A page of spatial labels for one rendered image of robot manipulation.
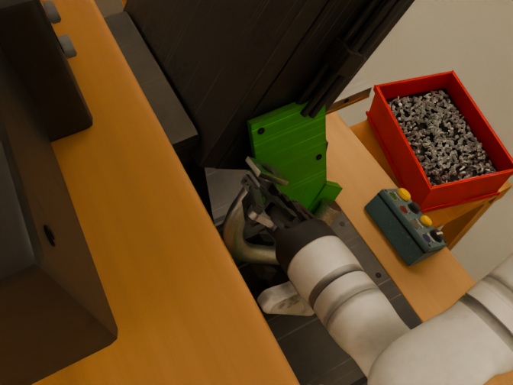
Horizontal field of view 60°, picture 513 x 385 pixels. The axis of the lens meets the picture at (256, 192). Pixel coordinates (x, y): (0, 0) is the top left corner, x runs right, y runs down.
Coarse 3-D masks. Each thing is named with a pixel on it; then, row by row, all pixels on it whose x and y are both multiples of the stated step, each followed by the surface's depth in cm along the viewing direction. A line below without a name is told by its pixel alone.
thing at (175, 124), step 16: (112, 16) 74; (128, 16) 74; (112, 32) 72; (128, 32) 72; (128, 48) 70; (144, 48) 70; (128, 64) 68; (144, 64) 68; (144, 80) 66; (160, 80) 66; (160, 96) 65; (176, 96) 65; (160, 112) 63; (176, 112) 63; (176, 128) 61; (192, 128) 61; (176, 144) 61; (192, 144) 62; (192, 160) 65; (192, 176) 68; (208, 192) 75; (208, 208) 78
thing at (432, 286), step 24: (336, 120) 106; (336, 144) 103; (360, 144) 103; (336, 168) 99; (360, 168) 99; (360, 192) 96; (360, 216) 93; (384, 240) 90; (384, 264) 87; (432, 264) 87; (456, 264) 87; (408, 288) 85; (432, 288) 85; (456, 288) 85; (432, 312) 82; (504, 384) 76
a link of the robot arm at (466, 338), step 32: (448, 320) 39; (480, 320) 38; (384, 352) 39; (416, 352) 38; (448, 352) 37; (480, 352) 36; (512, 352) 37; (384, 384) 37; (416, 384) 36; (448, 384) 36; (480, 384) 36
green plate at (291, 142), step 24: (264, 120) 58; (288, 120) 60; (312, 120) 62; (264, 144) 61; (288, 144) 63; (312, 144) 65; (288, 168) 66; (312, 168) 68; (288, 192) 69; (312, 192) 72
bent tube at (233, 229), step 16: (256, 160) 61; (256, 176) 60; (272, 176) 59; (240, 192) 62; (240, 208) 62; (224, 224) 64; (240, 224) 63; (224, 240) 65; (240, 240) 65; (240, 256) 67; (256, 256) 69; (272, 256) 72
